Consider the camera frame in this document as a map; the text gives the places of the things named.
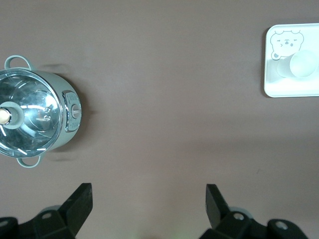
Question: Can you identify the pale green electric cooking pot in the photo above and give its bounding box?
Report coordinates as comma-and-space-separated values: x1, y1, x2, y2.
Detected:
0, 55, 82, 170

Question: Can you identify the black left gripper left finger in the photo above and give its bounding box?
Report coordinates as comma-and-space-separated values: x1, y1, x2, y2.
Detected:
18, 183, 93, 239

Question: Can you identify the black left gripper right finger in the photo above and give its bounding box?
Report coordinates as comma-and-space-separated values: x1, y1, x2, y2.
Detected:
199, 184, 267, 239

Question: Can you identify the white tray with bear print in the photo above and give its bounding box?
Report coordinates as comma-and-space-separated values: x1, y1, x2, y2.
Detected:
263, 23, 319, 98

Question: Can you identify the white plastic cup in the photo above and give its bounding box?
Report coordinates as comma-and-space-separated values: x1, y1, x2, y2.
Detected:
276, 49, 319, 78

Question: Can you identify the brown table cover sheet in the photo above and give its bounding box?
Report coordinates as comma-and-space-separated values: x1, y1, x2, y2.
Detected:
0, 0, 319, 239

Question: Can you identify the glass pot lid with knob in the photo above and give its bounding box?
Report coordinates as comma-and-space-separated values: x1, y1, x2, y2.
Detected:
0, 69, 63, 159

